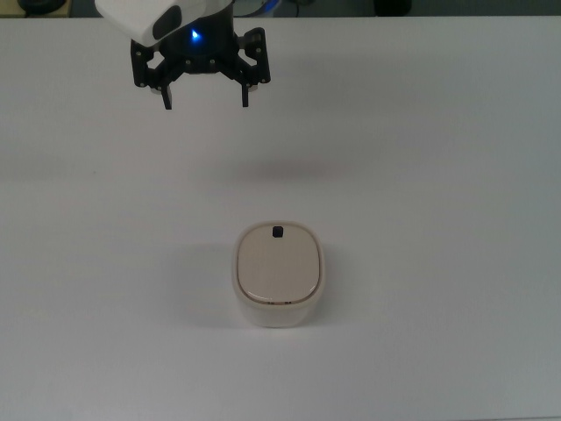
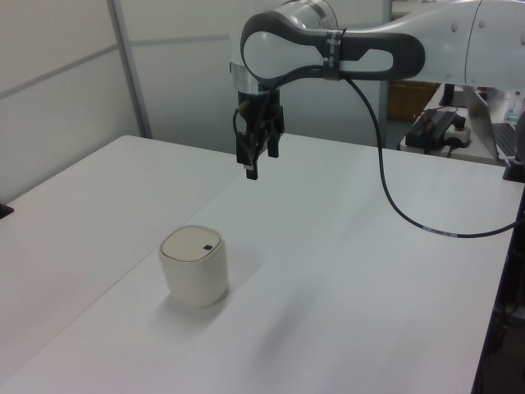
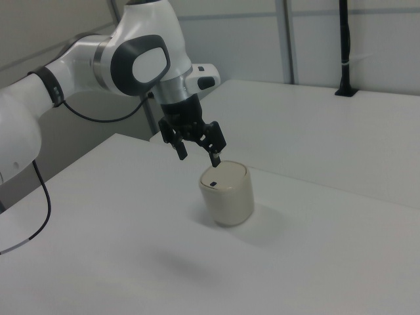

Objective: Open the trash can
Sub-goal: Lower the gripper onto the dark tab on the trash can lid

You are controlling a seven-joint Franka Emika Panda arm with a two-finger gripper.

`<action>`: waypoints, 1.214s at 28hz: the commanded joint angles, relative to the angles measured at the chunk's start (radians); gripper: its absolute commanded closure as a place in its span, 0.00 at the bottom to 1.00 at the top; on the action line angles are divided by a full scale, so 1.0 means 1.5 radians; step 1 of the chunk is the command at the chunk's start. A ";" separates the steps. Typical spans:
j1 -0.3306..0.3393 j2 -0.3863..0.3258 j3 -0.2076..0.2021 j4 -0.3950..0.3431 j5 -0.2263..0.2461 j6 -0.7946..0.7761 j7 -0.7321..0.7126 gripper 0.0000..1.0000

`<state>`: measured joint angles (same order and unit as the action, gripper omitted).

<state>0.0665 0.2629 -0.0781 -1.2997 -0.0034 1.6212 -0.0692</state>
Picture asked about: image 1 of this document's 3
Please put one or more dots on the black round background object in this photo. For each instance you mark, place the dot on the black round background object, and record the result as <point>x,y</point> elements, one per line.
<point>393,6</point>

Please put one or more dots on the cream trash can lid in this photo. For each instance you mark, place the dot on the cream trash can lid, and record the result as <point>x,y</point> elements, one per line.
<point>278,265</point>

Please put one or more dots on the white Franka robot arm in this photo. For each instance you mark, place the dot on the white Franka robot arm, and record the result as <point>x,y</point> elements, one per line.
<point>127,17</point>

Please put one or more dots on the small white trash can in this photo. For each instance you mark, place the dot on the small white trash can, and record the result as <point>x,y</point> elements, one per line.
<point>276,313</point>

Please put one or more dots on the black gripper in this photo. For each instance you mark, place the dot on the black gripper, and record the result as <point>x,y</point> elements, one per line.
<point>199,54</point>

